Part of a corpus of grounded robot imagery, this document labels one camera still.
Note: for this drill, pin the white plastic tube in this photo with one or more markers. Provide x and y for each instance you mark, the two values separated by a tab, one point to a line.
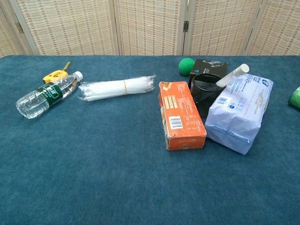
230	77

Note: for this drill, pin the orange cardboard box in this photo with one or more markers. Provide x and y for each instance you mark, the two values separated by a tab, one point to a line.
181	110

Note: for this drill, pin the yellow rubber band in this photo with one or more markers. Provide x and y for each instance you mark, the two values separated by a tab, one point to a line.
125	86

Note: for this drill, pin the bundle of white plastic straws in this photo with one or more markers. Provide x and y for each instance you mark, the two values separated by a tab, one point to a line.
110	88

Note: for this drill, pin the black mesh pen holder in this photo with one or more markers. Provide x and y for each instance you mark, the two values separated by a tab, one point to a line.
204	98

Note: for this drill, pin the green ball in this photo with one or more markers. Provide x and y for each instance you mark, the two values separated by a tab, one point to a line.
186	66

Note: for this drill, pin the blue tablecloth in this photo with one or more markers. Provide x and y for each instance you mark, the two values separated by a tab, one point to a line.
105	164

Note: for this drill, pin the black cardboard box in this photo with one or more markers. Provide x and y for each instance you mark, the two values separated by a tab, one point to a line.
211	66

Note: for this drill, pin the pale blue tissue pack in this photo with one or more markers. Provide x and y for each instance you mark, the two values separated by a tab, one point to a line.
239	112

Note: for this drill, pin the dark metal screen hinge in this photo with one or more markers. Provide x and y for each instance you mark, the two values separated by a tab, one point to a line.
186	25

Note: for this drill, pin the yellow tape measure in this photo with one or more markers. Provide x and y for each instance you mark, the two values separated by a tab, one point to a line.
55	75

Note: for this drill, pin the clear water bottle green label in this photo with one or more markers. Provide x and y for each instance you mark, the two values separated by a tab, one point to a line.
44	93

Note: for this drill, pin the woven folding screen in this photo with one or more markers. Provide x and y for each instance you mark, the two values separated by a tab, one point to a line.
70	25

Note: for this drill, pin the green plastic object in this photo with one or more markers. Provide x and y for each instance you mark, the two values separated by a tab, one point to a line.
295	97

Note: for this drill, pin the brass screen hinge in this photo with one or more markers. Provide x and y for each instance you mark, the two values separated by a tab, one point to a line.
19	27

